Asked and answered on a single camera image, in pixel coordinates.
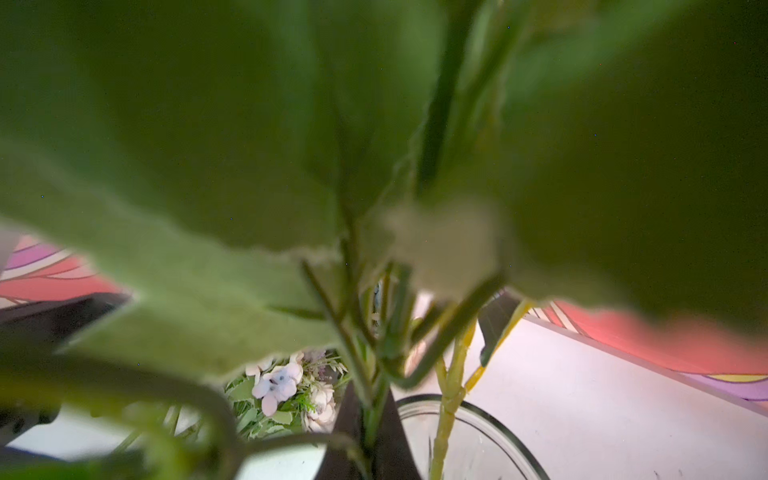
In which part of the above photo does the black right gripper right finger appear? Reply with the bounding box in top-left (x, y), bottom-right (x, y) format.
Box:
top-left (315, 383), bottom-right (420, 480)

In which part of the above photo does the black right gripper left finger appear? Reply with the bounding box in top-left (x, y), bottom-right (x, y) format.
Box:
top-left (1, 293), bottom-right (129, 360)

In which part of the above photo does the blue hydrangea stem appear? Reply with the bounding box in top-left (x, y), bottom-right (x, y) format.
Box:
top-left (428, 300), bottom-right (535, 480)

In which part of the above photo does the clear glass vase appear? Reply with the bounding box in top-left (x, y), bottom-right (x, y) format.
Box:
top-left (396, 394), bottom-right (549, 479)

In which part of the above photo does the pale pink hydrangea bunch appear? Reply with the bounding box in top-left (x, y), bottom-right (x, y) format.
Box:
top-left (1, 1), bottom-right (767, 479)

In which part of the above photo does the lilac white flower bunch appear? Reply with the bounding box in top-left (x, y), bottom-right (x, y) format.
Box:
top-left (224, 349), bottom-right (350, 440)

